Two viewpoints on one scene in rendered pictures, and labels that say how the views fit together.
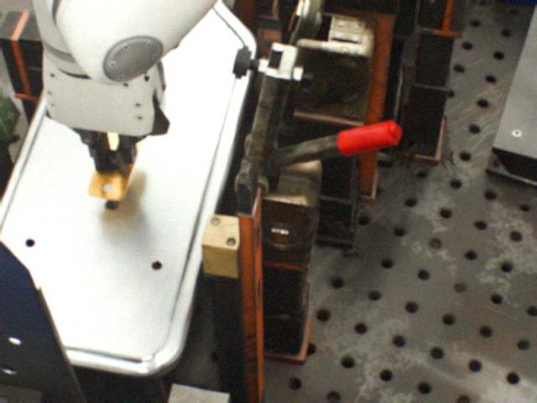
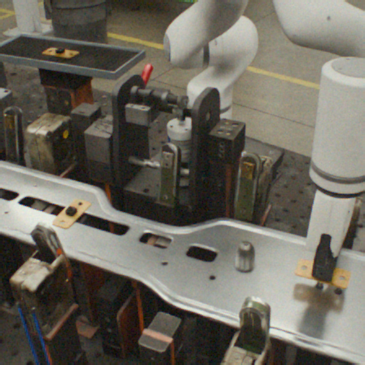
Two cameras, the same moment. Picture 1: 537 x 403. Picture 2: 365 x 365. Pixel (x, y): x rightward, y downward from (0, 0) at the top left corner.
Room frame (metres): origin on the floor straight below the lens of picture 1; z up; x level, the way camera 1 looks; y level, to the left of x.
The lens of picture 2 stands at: (0.67, 0.75, 1.62)
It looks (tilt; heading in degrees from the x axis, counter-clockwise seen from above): 35 degrees down; 284
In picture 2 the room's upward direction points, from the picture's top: 2 degrees counter-clockwise
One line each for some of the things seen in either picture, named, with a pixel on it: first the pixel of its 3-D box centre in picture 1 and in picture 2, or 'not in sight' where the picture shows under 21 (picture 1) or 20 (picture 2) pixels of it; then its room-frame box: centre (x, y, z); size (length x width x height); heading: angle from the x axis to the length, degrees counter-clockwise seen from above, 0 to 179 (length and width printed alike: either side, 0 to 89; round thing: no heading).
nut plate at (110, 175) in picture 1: (115, 159); (323, 270); (0.61, 0.14, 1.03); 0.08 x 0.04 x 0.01; 168
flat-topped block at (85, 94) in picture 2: not in sight; (75, 138); (1.22, -0.33, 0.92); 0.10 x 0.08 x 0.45; 168
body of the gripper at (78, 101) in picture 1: (99, 77); (335, 206); (0.61, 0.14, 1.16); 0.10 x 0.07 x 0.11; 78
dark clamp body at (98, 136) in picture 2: not in sight; (116, 198); (1.05, -0.15, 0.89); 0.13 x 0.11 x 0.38; 78
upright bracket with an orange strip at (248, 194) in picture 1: (252, 317); not in sight; (0.48, 0.01, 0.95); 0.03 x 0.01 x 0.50; 168
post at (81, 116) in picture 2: not in sight; (95, 183); (1.11, -0.18, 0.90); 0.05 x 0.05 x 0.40; 78
